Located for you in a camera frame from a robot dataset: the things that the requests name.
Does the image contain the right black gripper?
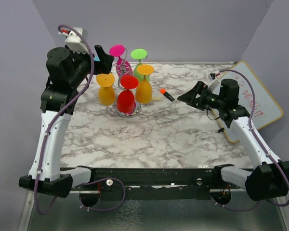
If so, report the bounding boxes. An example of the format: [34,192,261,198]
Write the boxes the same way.
[178,80,225,111]

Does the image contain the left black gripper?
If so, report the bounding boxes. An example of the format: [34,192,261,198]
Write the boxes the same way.
[66,43,114,87]

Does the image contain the red wine glass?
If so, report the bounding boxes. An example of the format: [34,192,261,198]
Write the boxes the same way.
[117,75,139,113]

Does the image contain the yellow wine glass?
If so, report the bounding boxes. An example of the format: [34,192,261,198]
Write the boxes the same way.
[96,73,116,106]
[135,64,155,104]

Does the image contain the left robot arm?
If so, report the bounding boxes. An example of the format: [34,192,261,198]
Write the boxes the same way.
[19,45,114,198]

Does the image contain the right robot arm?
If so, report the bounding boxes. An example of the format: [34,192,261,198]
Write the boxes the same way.
[177,79,289,201]

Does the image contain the pink wine glass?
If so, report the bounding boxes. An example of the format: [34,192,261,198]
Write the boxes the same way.
[109,44,132,76]

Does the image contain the chrome wine glass rack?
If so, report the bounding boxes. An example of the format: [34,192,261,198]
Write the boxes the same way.
[109,44,142,118]

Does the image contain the green wine glass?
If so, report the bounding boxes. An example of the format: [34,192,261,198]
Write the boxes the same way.
[131,48,148,83]

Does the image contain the orange black highlighter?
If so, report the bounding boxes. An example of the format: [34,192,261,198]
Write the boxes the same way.
[160,89,175,102]

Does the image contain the pale yellow marker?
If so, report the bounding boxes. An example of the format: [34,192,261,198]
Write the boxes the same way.
[152,97,163,102]

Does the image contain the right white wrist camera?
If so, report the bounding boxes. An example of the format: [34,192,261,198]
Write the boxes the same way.
[208,71,221,91]

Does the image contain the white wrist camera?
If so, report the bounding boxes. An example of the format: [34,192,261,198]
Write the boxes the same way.
[208,71,221,91]
[58,29,89,54]

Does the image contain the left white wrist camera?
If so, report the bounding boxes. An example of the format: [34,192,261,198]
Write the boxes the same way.
[58,29,89,54]

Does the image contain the whiteboard with yellow frame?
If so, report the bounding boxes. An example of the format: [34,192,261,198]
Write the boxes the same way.
[216,61,284,130]

